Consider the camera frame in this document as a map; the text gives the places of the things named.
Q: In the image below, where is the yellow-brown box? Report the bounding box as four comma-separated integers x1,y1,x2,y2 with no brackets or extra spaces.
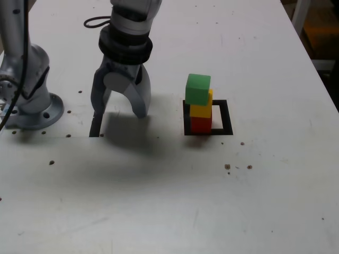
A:
304,14,339,55

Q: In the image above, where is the black tape strip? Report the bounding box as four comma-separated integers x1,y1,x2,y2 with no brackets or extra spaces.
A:
88,112,105,138

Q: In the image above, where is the yellow cube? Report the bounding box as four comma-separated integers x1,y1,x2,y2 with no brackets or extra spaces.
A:
189,88,214,119

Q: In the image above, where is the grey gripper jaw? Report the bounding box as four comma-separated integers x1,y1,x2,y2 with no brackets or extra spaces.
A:
103,64,152,119
90,62,112,116

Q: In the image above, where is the black tape square outline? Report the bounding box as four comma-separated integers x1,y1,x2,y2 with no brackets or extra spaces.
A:
183,99,234,137

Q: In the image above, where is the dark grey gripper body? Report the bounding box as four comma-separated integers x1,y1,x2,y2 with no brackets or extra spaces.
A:
101,55,143,85

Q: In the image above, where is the red cube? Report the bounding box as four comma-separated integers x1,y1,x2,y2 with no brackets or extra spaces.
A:
190,115,213,134

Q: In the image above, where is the green cube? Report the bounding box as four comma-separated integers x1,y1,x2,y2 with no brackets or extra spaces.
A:
185,73,212,106

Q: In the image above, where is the white metal frame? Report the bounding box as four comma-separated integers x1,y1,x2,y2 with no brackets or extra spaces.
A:
290,0,336,71

